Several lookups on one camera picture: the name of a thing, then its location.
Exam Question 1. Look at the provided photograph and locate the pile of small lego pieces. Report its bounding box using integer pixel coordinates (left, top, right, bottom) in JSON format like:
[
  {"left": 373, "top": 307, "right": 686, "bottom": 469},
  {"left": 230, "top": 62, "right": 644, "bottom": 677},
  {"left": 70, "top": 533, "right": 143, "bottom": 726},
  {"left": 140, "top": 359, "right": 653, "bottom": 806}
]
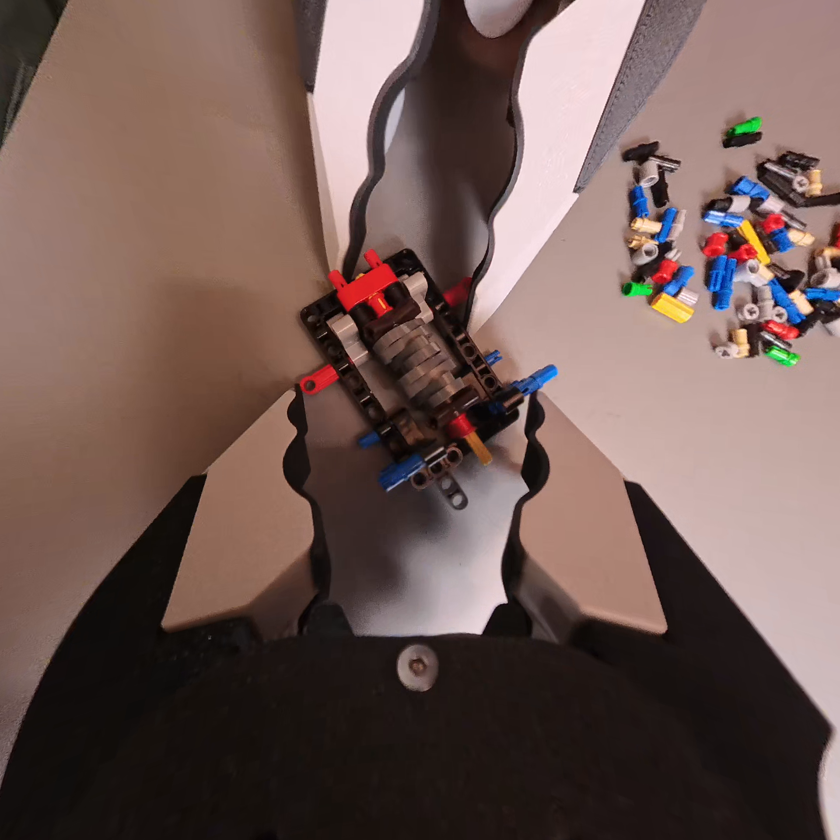
[{"left": 620, "top": 117, "right": 840, "bottom": 368}]

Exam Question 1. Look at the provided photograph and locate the lego engine frame assembly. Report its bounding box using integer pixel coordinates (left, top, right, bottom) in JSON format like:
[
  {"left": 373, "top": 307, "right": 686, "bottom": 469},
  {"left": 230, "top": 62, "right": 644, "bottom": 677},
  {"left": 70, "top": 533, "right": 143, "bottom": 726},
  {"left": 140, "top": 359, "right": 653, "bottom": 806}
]
[{"left": 298, "top": 248, "right": 560, "bottom": 511}]

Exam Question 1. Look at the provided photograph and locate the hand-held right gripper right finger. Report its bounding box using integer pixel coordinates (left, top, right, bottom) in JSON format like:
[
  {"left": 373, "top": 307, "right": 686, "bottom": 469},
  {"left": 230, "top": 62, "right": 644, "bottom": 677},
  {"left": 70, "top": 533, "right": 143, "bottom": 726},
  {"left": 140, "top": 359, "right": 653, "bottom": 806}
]
[{"left": 502, "top": 394, "right": 669, "bottom": 642}]

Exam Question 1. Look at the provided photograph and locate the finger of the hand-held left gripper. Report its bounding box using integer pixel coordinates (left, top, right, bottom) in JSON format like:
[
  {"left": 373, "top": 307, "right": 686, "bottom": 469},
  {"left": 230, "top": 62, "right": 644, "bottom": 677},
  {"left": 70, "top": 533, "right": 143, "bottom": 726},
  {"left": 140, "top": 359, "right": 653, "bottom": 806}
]
[
  {"left": 307, "top": 0, "right": 442, "bottom": 275},
  {"left": 462, "top": 0, "right": 648, "bottom": 330}
]

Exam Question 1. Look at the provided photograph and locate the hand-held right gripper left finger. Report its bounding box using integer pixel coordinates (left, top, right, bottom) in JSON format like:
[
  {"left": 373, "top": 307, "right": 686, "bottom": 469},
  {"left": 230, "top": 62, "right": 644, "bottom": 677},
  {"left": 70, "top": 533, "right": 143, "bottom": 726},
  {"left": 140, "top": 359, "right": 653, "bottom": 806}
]
[{"left": 161, "top": 388, "right": 336, "bottom": 642}]

